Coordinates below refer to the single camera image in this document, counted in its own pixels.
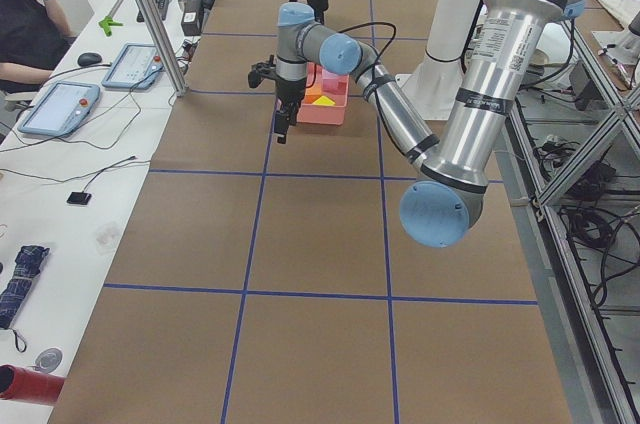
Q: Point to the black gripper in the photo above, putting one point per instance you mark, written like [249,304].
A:
[289,90]
[316,1]

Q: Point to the orange foam cube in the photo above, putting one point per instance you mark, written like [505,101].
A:
[312,94]

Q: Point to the yellow foam cube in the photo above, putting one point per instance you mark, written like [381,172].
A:
[324,101]

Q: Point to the pink foam cube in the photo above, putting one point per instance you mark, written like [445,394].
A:
[333,83]

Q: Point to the pink plastic bin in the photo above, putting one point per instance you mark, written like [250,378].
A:
[311,114]

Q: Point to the black box with label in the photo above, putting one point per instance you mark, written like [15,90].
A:
[192,17]

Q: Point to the far teach pendant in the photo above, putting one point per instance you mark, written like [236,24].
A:
[136,67]

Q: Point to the teach pendant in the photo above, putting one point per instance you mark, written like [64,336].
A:
[61,110]
[136,67]

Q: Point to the green plastic clamp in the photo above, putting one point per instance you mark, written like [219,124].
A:
[107,24]

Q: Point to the black computer mouse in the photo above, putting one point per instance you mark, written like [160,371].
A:
[87,59]

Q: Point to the small black puck device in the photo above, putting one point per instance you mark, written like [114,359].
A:
[79,198]

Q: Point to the near teach pendant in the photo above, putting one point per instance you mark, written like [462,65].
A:
[61,110]

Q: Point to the seated person in black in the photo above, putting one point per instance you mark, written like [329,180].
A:
[35,36]

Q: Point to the folded blue umbrella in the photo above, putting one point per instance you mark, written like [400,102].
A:
[28,265]

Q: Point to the round metal lid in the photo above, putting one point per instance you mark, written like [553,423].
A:
[48,360]

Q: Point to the red cylinder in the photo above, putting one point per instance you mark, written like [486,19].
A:
[29,386]

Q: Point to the white pedestal column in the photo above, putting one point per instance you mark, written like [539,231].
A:
[441,68]

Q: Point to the aluminium frame post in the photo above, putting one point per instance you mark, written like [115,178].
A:
[160,38]

